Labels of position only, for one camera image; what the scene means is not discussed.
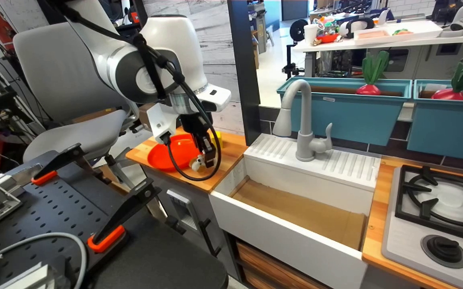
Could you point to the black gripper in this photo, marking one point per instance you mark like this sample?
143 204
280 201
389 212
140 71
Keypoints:
193 125

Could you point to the small white plush toy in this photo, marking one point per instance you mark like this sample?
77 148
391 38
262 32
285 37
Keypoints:
196 162

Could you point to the red round plate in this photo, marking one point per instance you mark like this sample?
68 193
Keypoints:
156 156

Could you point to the grey toy kitchen cabinet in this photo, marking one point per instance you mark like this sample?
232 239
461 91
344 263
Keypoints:
188 213

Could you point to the grey toy faucet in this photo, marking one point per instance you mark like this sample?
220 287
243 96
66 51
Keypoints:
304 117

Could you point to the white toy sink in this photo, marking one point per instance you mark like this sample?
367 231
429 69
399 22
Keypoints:
306 181

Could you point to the grey toy stove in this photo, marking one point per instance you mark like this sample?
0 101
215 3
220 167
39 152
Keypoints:
445 225

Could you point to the grey wood backsplash panel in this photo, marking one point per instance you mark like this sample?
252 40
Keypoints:
220 42

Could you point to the teal planter box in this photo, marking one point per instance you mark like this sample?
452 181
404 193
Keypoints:
450 125
344 109

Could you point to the white roll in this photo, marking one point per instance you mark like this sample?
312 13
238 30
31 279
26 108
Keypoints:
310 32

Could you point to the red bowl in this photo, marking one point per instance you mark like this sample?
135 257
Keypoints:
328 37

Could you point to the light grey office chair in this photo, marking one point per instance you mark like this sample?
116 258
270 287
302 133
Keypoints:
43 69

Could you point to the grey metal block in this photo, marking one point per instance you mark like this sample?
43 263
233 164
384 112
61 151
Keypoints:
24 275

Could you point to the white work table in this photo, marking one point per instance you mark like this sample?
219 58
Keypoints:
386 42

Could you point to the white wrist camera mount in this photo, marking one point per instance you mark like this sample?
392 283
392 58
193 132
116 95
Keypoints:
212 96

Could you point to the black frame post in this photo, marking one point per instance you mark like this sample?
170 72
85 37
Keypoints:
244 69

